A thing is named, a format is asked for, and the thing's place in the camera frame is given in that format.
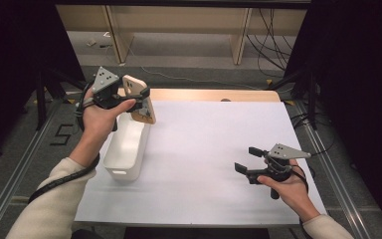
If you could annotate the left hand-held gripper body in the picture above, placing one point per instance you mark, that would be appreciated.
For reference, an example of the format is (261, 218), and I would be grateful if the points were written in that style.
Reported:
(104, 81)

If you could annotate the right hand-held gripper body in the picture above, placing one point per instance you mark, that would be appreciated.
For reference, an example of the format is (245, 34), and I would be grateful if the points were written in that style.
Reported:
(280, 166)

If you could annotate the beige printed phone case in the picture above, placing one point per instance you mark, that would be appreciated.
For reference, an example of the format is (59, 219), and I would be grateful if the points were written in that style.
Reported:
(136, 88)

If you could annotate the white plastic bin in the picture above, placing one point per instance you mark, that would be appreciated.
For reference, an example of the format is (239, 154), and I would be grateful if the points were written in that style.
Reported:
(126, 149)

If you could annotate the person's right hand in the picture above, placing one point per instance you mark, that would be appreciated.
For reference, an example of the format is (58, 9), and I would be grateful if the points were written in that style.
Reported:
(291, 194)

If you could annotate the person's left hand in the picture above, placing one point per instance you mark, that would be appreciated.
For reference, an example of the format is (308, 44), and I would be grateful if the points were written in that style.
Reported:
(96, 126)

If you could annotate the white paper sheet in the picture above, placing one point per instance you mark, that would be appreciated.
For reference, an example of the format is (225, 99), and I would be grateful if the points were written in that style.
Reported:
(212, 149)

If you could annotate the small black floor object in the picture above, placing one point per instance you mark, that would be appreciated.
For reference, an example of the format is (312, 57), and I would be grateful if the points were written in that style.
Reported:
(105, 46)

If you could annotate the yellow tape piece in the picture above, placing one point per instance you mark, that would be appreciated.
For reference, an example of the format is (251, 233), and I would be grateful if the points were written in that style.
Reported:
(289, 103)
(70, 101)
(269, 81)

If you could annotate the small white floor object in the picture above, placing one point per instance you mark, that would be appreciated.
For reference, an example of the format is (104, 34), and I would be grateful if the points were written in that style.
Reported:
(91, 43)

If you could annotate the black tripod stand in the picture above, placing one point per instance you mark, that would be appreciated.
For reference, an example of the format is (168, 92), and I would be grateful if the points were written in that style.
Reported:
(311, 96)
(41, 96)

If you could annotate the light wooden table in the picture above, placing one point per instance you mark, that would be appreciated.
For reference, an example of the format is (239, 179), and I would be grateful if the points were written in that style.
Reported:
(212, 95)

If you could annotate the light wooden shelf unit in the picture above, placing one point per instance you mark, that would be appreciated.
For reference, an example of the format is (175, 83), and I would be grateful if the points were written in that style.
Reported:
(179, 20)

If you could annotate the black curtain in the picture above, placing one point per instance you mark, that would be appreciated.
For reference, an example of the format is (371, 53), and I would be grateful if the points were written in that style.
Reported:
(361, 83)
(16, 66)

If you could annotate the aluminium floor rail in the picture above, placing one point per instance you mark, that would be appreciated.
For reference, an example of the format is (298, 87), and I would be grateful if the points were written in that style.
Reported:
(338, 179)
(16, 172)

